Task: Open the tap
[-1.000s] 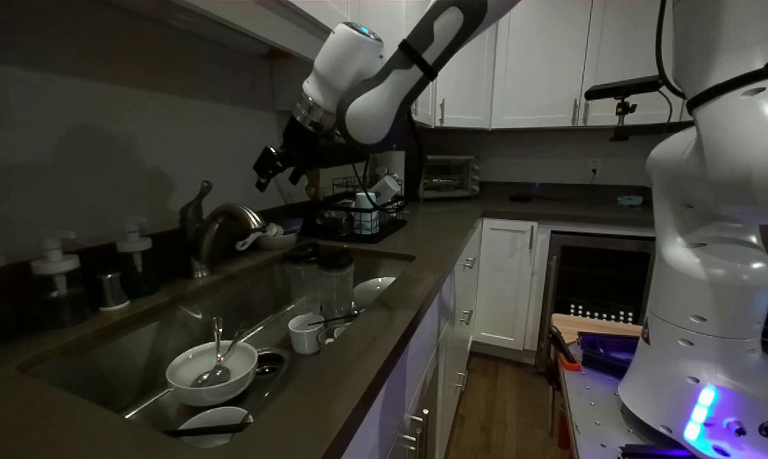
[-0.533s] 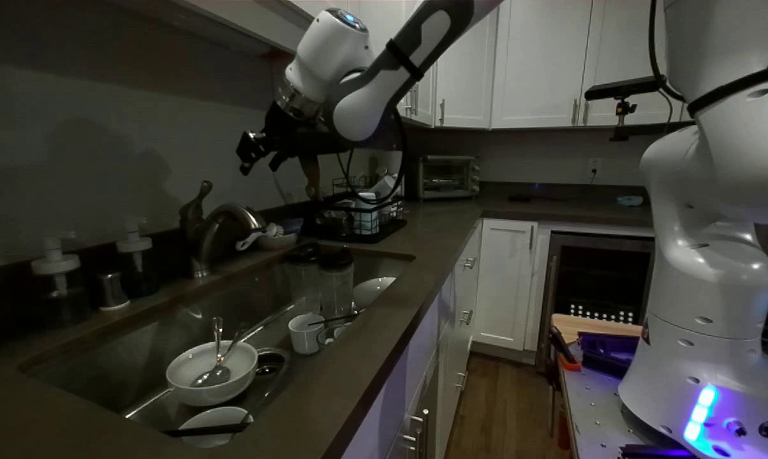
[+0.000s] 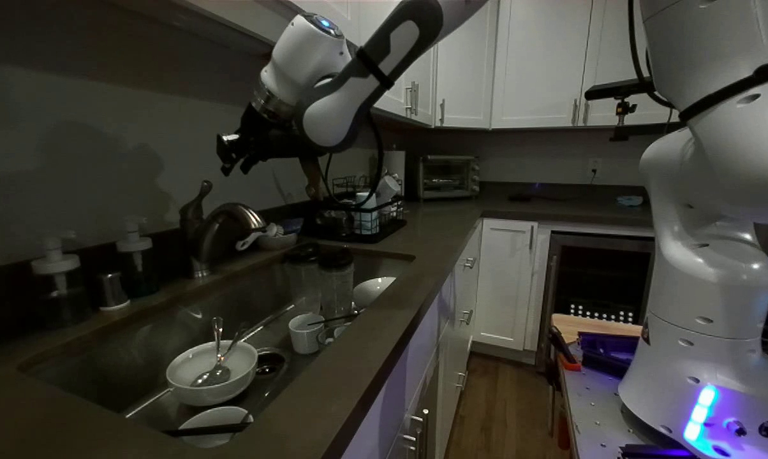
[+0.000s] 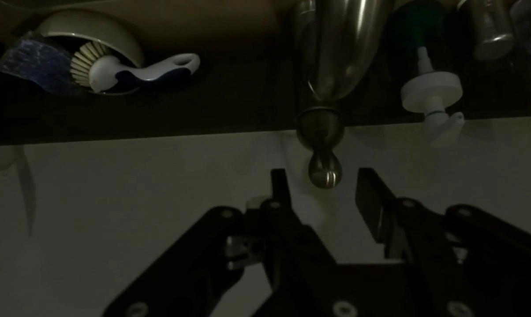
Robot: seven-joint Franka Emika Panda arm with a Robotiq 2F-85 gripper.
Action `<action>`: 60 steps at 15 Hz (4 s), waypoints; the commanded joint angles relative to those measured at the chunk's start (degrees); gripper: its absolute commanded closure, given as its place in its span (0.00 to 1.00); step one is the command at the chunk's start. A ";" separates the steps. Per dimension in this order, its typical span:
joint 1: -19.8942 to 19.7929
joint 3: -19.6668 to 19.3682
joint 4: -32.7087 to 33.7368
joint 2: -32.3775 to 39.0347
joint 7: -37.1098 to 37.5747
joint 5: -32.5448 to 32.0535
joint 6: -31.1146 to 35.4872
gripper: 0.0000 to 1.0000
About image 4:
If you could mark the metal bottle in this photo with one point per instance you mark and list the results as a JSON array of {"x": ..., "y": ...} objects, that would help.
[{"x": 492, "y": 28}]

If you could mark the chrome faucet body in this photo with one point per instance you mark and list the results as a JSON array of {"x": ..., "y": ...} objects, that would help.
[{"x": 342, "y": 45}]

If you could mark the white dish brush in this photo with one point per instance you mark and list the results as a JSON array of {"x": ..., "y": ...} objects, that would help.
[{"x": 135, "y": 70}]

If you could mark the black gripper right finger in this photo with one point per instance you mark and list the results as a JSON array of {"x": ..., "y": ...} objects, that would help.
[{"x": 470, "y": 264}]

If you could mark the blue sponge cloth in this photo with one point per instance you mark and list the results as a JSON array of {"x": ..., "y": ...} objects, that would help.
[{"x": 33, "y": 63}]

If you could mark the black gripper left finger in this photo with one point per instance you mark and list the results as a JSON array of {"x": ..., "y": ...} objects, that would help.
[{"x": 218, "y": 257}]

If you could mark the white brush holder bowl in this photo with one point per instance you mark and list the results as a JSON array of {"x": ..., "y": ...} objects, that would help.
[{"x": 100, "y": 28}]

